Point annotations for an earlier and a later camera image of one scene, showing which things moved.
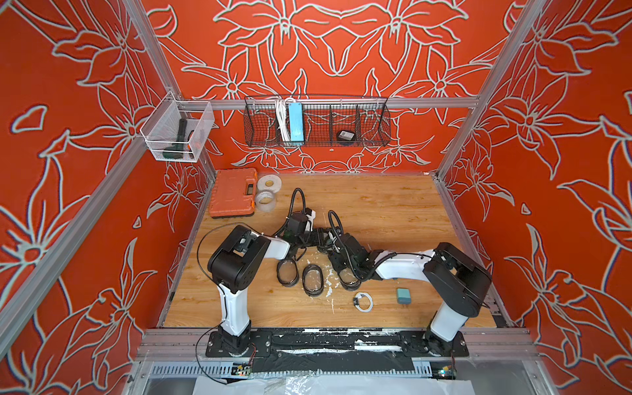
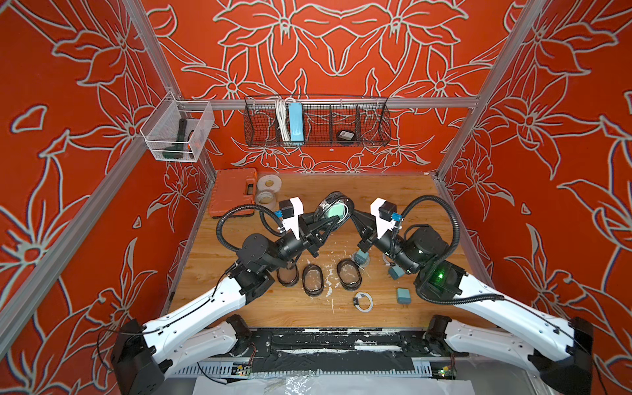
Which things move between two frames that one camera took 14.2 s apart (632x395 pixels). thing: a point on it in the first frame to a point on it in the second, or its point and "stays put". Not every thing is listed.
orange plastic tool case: [234, 192] stays put
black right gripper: [333, 258] to [363, 218]
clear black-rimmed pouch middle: [313, 280] stays put
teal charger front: [403, 296] stays put
